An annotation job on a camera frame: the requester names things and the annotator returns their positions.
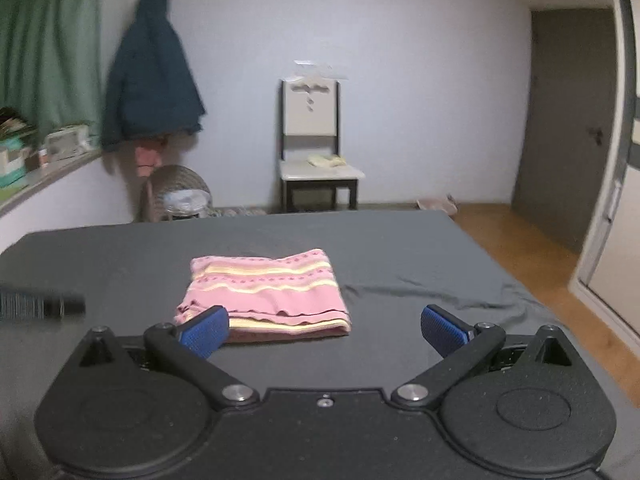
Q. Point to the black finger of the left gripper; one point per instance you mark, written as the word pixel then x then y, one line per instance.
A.
pixel 28 304

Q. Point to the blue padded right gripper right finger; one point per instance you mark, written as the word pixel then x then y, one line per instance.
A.
pixel 465 350

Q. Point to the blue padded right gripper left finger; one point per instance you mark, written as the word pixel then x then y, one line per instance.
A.
pixel 184 351

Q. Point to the pink yellow striped knit sweater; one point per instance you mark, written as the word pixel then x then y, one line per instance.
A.
pixel 291 298

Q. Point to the teal white box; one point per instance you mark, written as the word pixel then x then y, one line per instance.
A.
pixel 12 164

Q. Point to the wicker laundry basket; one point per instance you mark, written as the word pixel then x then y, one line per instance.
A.
pixel 174 192

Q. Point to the white wardrobe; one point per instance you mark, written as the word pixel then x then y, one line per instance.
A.
pixel 607 275

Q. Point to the clear plastic container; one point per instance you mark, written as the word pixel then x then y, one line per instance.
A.
pixel 68 142

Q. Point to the pink hanging cloth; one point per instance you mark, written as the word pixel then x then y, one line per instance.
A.
pixel 148 154

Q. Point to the dark grey door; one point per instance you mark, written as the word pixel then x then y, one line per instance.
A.
pixel 570 116

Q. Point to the yellow cloth on chair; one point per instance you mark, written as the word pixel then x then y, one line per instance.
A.
pixel 326 161

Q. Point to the dark teal hanging jacket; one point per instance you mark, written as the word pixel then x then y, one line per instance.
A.
pixel 150 90

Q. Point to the green curtain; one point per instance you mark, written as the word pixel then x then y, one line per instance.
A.
pixel 50 62

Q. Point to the white black wooden chair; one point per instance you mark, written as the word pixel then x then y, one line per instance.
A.
pixel 310 124

